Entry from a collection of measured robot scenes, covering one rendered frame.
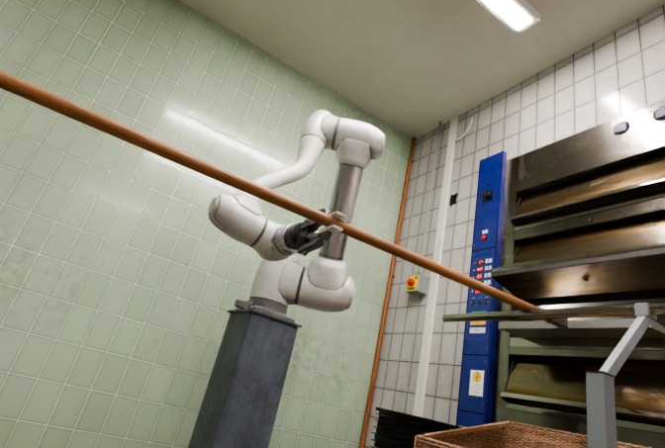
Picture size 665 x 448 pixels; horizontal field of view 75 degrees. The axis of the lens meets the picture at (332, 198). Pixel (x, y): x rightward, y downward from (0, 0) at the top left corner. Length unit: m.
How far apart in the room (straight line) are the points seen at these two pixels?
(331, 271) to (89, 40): 1.68
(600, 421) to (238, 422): 1.05
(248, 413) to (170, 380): 0.67
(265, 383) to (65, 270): 1.02
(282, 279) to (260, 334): 0.22
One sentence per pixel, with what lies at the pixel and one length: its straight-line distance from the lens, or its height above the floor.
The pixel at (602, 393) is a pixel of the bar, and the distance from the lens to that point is 1.17.
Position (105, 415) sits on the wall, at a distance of 2.21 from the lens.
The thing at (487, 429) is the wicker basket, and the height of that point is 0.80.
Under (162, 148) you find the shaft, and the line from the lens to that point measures 0.99.
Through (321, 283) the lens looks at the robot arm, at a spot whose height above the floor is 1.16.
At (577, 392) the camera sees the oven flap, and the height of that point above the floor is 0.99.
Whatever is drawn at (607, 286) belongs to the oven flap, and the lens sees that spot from 1.93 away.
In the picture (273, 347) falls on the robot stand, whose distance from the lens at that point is 1.67.
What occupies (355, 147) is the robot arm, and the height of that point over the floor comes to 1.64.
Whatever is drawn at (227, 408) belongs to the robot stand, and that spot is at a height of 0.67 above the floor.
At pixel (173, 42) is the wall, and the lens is 2.68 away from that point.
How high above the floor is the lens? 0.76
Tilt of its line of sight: 25 degrees up
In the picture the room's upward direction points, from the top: 14 degrees clockwise
